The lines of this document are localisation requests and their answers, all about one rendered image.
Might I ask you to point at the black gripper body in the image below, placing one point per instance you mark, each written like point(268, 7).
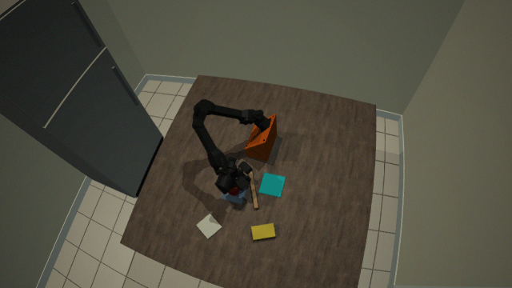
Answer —
point(244, 167)

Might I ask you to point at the tan wooden flat bar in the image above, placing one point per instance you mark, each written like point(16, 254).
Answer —
point(253, 190)

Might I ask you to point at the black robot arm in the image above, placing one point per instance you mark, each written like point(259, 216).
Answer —
point(215, 157)

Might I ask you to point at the yellow flat rectangular block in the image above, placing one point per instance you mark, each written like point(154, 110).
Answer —
point(263, 231)

